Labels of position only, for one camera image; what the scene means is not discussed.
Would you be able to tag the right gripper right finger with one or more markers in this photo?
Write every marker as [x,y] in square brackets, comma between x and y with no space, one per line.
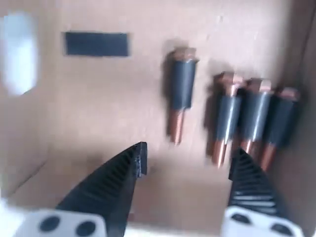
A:
[249,187]

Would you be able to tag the black tape strip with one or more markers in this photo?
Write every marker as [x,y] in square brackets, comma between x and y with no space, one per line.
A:
[96,44]

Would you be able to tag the cardboard box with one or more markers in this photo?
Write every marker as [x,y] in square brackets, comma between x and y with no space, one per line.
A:
[98,118]

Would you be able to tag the copper bolt in black sleeve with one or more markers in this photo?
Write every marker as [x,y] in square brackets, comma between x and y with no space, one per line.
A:
[182,86]
[280,123]
[256,111]
[225,116]

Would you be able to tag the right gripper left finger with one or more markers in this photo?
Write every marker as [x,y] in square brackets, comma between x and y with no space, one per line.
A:
[103,187]

